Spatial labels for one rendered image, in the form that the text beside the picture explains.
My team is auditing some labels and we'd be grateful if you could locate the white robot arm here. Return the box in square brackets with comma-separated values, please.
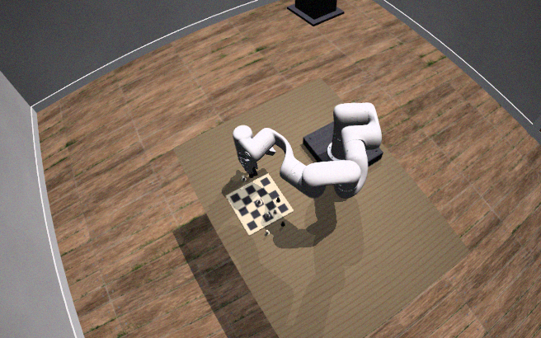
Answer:
[233, 103, 382, 199]

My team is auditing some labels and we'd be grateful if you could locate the chessboard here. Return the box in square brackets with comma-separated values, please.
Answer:
[226, 173, 293, 236]

